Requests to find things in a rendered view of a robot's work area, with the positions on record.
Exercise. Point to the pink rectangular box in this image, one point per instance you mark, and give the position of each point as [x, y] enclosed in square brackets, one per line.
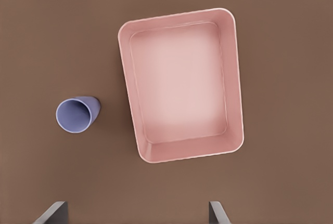
[179, 83]

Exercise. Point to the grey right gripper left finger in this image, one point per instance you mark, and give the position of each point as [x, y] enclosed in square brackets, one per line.
[56, 213]

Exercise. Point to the lavender blue cup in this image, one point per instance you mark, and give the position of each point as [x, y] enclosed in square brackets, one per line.
[74, 115]

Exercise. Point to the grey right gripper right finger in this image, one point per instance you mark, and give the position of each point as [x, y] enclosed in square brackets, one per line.
[217, 213]

